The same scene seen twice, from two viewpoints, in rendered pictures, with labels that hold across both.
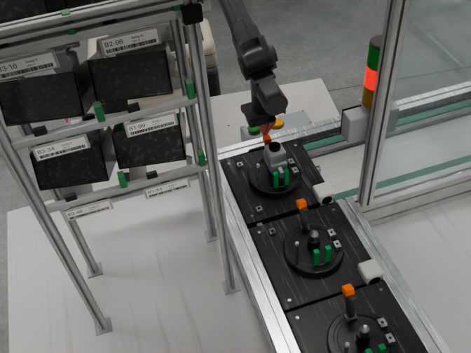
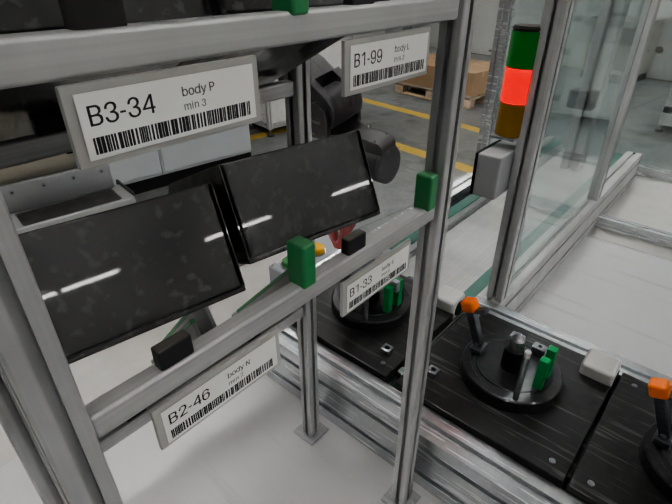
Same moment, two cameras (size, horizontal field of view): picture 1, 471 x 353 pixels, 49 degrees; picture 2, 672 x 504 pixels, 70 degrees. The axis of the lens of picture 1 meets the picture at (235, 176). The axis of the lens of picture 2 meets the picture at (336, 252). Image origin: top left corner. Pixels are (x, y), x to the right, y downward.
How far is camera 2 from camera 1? 75 cm
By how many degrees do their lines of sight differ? 31
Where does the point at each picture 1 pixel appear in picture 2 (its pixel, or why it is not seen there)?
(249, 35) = (319, 68)
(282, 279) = (510, 432)
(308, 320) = (608, 478)
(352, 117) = (498, 155)
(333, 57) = not seen: hidden behind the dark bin
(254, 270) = (452, 442)
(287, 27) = not seen: hidden behind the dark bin
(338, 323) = (659, 458)
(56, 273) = not seen: outside the picture
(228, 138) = (242, 297)
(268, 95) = (381, 145)
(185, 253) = (286, 480)
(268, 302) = (519, 483)
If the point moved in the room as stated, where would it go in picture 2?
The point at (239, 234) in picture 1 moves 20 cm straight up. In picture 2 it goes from (381, 398) to (389, 284)
